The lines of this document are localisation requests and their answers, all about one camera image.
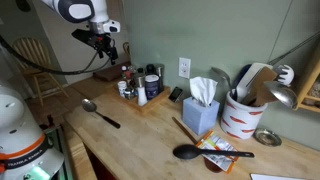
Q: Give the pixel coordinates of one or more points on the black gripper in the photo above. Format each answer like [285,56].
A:
[104,41]

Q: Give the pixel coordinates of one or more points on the black plastic ladle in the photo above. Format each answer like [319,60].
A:
[188,151]

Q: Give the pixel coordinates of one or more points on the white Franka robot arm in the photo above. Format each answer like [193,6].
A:
[20,140]

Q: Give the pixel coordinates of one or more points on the steel ladle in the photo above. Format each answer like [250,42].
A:
[283,93]

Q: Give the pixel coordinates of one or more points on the dark brown cutting board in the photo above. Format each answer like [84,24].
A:
[110,72]

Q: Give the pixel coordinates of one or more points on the small white spice jar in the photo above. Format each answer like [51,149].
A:
[122,88]

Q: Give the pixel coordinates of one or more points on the silver lid spice jar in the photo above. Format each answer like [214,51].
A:
[138,81]

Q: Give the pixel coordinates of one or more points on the black cap bottle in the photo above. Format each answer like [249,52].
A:
[150,69]

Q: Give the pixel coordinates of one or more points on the blue canister white lid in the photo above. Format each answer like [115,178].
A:
[152,87]

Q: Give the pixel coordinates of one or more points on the white salt shaker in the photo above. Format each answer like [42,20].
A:
[142,97]

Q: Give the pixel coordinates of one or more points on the steel pepper grinder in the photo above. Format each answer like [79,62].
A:
[160,76]

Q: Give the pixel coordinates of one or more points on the wooden spice tray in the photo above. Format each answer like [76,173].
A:
[156,100]

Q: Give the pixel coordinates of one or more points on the small black phone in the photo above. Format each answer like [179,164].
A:
[175,94]

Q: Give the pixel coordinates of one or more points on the wooden spindle chair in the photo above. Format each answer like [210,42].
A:
[33,53]

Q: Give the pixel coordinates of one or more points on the white tissue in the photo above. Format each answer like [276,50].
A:
[202,89]

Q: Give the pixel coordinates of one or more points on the blue tissue box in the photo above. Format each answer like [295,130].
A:
[200,116]

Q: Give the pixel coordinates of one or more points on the metal serving spoon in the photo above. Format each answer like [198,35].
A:
[220,74]

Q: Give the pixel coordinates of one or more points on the white flat spatula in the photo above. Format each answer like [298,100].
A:
[248,80]

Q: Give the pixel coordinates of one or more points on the orange white paper packet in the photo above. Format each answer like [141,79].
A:
[218,146]

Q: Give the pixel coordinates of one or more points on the white crock orange fish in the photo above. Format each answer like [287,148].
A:
[241,120]

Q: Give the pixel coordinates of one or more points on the wooden spatula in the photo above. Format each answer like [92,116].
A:
[261,85]

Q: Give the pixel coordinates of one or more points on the white black pasta server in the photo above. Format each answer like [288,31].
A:
[286,75]

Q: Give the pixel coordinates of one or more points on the small metal dish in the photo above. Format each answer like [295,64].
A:
[267,137]

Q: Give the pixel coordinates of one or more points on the white stove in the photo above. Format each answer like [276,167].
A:
[280,177]

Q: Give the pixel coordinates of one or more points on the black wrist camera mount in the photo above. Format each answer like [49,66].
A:
[83,35]

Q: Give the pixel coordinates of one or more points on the white wall outlet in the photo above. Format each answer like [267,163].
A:
[184,67]

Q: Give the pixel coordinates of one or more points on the grey metal wall rod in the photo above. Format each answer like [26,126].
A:
[293,49]

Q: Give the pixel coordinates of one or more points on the wooden wall shelf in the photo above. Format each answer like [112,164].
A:
[308,86]

